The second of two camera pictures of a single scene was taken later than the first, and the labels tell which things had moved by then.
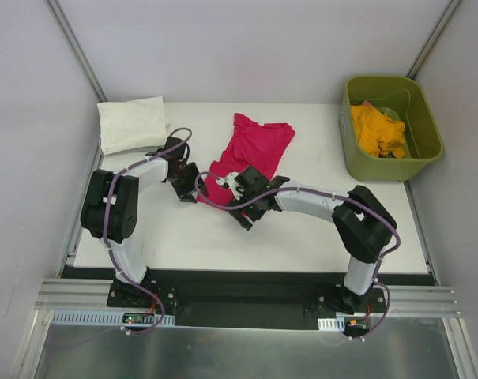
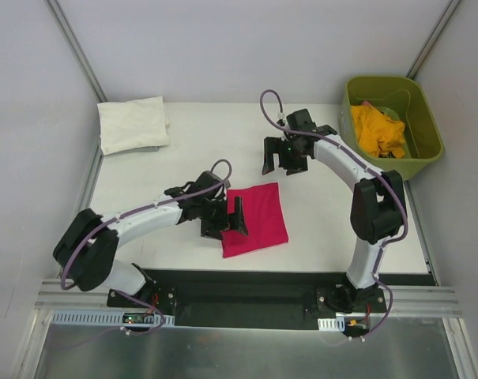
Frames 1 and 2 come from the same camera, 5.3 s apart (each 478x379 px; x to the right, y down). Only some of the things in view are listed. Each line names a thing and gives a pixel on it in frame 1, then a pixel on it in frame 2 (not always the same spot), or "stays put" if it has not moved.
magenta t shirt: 262,147 to 262,216
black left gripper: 187,180 to 221,220
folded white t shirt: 133,125 stays put
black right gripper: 244,203 to 282,155
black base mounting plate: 246,299 stays put
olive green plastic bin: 404,99 stays put
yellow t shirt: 376,134 stays put
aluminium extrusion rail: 76,294 stays put
